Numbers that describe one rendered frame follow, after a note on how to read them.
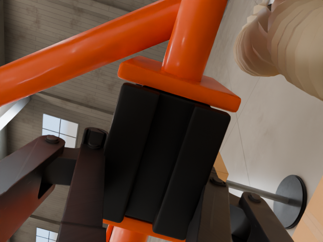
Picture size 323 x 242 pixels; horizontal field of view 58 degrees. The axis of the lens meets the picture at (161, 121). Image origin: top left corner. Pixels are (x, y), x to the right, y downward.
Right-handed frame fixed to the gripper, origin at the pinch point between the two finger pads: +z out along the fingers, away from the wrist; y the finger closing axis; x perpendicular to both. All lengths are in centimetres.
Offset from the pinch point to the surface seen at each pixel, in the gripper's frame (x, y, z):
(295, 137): -32, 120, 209
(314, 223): -35, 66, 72
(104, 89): -183, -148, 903
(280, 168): -61, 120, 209
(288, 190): -67, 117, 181
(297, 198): -65, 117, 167
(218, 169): -55, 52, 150
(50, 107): -307, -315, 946
